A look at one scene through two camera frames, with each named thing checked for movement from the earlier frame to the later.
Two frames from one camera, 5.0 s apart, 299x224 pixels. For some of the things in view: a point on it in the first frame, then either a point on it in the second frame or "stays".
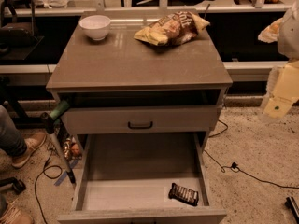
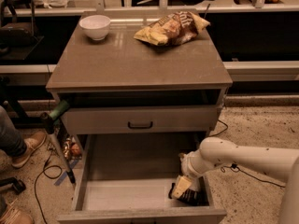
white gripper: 290,36 to 189,169
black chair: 18,37 stays
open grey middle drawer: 126,178 stays
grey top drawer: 140,119 stays
